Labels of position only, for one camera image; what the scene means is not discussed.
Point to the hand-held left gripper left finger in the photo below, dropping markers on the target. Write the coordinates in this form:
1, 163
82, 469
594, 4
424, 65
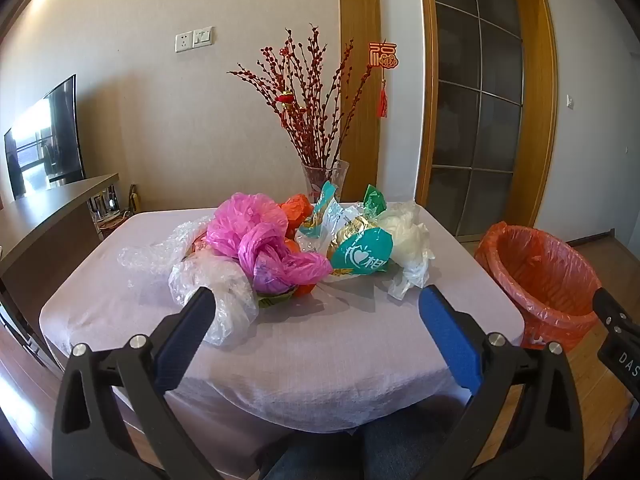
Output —
182, 340

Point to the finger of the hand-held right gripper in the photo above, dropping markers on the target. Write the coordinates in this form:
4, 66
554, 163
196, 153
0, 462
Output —
615, 312

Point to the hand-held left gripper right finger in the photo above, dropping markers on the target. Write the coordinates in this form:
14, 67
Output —
450, 340

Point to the clear plastic bag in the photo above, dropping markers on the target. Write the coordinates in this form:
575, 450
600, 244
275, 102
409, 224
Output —
227, 305

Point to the trash bin with orange liner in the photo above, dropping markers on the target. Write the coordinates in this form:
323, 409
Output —
540, 280

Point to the crinkled clear plastic wrap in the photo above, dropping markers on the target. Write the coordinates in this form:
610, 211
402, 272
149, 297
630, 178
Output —
155, 255

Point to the light green wrapper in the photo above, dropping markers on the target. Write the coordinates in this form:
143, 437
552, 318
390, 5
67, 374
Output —
275, 299

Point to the white plastic bag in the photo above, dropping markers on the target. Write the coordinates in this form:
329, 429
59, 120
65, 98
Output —
407, 240

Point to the teal and white packaging bag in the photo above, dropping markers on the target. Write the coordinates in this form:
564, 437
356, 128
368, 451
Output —
360, 256

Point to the pink plastic bag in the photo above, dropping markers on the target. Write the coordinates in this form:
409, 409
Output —
250, 230

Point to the person's dark trousers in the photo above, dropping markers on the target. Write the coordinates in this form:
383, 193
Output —
370, 452

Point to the green packet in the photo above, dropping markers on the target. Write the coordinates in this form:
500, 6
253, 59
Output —
375, 200

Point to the white and teal packet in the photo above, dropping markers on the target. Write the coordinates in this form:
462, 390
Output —
320, 220

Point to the wooden cabinet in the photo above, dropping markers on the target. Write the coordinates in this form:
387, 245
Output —
45, 225

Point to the glass vase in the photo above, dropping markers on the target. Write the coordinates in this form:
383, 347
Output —
317, 180

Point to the frosted glass door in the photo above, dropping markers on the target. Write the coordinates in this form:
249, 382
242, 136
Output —
475, 110

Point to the flat screen television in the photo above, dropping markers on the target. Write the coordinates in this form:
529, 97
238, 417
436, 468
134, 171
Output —
47, 140

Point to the small red lantern ornament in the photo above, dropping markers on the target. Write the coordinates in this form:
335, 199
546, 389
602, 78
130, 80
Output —
285, 99

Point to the red berry branches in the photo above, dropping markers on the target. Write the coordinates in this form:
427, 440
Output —
310, 110

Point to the red hanging knot ornament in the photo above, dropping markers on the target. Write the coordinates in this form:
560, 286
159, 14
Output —
383, 55

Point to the wooden door frame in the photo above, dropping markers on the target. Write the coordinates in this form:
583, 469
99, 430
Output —
542, 110

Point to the white wall socket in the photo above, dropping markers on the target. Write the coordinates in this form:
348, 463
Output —
184, 41

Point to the white light switch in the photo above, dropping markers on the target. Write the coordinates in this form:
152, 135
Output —
203, 37

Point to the wooden wall panel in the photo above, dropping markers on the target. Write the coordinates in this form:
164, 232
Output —
361, 10

